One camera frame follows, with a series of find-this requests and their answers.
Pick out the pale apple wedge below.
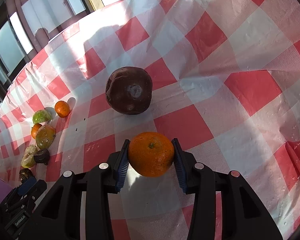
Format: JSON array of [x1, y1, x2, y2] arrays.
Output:
[[21, 145, 38, 168]]

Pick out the green apple half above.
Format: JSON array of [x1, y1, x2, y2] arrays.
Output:
[[32, 109, 52, 124]]

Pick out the yellow apple half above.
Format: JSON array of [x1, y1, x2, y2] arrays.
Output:
[[36, 125, 56, 150]]

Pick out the red white checkered tablecloth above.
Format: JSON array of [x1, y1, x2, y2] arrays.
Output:
[[0, 0, 300, 239]]

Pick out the dark mangosteen fruit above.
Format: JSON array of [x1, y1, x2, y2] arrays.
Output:
[[33, 148, 50, 165], [19, 168, 34, 184]]

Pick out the window frame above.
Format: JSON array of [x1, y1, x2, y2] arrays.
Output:
[[0, 0, 101, 102]]

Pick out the large dark red apple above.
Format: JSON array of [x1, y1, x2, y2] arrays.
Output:
[[106, 67, 153, 115]]

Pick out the small orange tangerine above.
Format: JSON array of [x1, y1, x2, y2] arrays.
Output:
[[55, 101, 70, 118], [31, 123, 42, 139]]

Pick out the large orange tangerine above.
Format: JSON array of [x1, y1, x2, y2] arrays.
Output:
[[128, 132, 174, 178]]

